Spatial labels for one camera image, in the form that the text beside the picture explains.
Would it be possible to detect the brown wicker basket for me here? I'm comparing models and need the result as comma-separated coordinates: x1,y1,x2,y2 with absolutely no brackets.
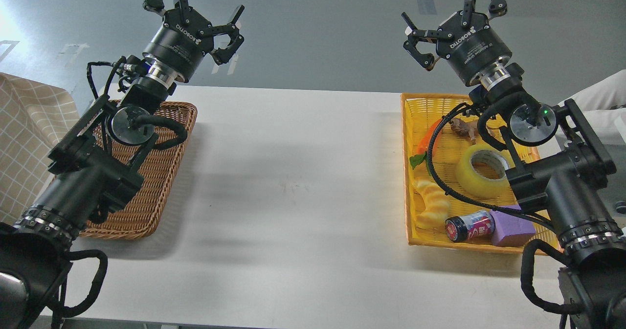
80,101,198,240

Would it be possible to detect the yellow toy croissant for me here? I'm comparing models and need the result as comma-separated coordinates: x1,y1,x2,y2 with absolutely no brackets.
413,179,451,229

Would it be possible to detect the red soda can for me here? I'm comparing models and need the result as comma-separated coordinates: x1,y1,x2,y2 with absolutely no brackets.
445,210,495,242

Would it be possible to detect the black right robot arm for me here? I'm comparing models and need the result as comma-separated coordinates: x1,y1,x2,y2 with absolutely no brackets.
401,0,626,329

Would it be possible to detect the brown toy lion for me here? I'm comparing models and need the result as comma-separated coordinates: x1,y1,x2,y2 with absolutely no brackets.
449,118,479,145

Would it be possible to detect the yellow plastic basket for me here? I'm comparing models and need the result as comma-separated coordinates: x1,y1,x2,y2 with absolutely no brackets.
401,93,559,254

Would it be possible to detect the yellow tape roll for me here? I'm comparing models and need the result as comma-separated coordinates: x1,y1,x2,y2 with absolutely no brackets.
455,144,514,199

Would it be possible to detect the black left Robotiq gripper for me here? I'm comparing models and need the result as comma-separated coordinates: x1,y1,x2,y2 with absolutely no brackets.
142,0,245,83

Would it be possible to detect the orange toy carrot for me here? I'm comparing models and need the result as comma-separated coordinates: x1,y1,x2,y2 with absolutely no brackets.
409,119,442,169

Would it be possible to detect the white clothed person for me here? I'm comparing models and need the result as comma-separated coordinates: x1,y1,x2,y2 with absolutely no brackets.
569,70,626,146

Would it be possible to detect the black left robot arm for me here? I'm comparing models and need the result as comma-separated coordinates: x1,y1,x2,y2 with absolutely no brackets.
1,0,245,329

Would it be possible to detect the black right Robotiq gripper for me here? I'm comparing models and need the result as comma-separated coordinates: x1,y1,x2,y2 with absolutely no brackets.
401,0,513,87

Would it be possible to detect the purple foam block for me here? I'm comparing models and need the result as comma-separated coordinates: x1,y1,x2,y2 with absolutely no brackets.
490,210,536,247

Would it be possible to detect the beige checkered cloth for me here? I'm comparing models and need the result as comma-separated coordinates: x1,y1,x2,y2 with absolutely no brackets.
0,73,79,223

